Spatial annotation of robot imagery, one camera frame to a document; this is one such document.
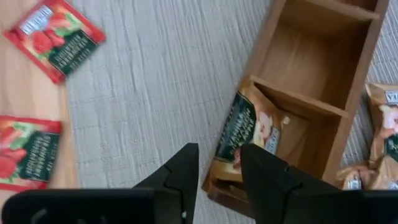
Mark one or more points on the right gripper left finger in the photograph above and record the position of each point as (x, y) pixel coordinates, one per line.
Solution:
(186, 174)

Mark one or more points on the grey woven placemat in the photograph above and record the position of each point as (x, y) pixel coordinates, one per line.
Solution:
(140, 77)

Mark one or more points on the three-compartment wooden tray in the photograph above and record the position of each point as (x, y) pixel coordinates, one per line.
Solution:
(304, 62)

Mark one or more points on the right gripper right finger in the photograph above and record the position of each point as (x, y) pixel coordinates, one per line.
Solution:
(267, 180)

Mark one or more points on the red strawberry tea packet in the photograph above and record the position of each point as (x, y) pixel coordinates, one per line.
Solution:
(28, 152)
(56, 40)

